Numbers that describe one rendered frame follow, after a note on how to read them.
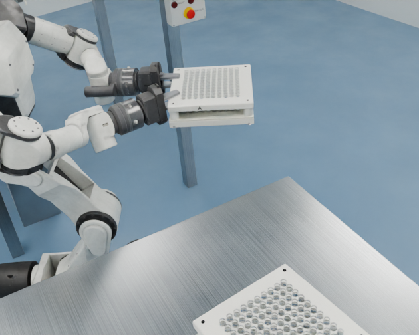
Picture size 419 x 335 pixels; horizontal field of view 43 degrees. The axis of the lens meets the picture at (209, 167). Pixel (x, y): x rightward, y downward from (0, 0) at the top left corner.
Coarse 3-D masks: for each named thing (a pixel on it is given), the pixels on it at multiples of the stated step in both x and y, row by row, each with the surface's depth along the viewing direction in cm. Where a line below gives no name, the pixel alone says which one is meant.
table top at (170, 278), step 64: (256, 192) 147; (128, 256) 131; (192, 256) 129; (256, 256) 128; (320, 256) 126; (0, 320) 118; (64, 320) 117; (128, 320) 115; (192, 320) 114; (384, 320) 110
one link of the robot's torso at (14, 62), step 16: (0, 32) 152; (16, 32) 158; (0, 48) 147; (16, 48) 153; (0, 64) 145; (16, 64) 152; (32, 64) 165; (0, 80) 146; (16, 80) 152; (0, 96) 150; (16, 96) 153; (32, 96) 166; (16, 112) 157
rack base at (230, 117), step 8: (192, 112) 157; (200, 112) 156; (208, 112) 156; (216, 112) 156; (224, 112) 155; (232, 112) 155; (240, 112) 155; (176, 120) 154; (184, 120) 154; (192, 120) 154; (200, 120) 154; (208, 120) 154; (216, 120) 153; (224, 120) 153; (232, 120) 153; (240, 120) 153; (248, 120) 153
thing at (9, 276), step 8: (0, 264) 210; (8, 264) 209; (16, 264) 209; (24, 264) 208; (32, 264) 210; (0, 272) 206; (8, 272) 205; (16, 272) 205; (24, 272) 205; (0, 280) 204; (8, 280) 204; (16, 280) 204; (24, 280) 204; (0, 288) 204; (8, 288) 204; (16, 288) 204; (0, 296) 206
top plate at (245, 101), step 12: (180, 72) 168; (216, 72) 166; (228, 72) 166; (240, 72) 165; (180, 84) 161; (204, 84) 160; (216, 84) 160; (228, 84) 159; (240, 84) 159; (180, 96) 155; (192, 96) 155; (204, 96) 154; (216, 96) 154; (228, 96) 153; (240, 96) 153; (252, 96) 153; (168, 108) 151; (180, 108) 151; (192, 108) 151; (204, 108) 151; (216, 108) 151; (228, 108) 151; (240, 108) 151
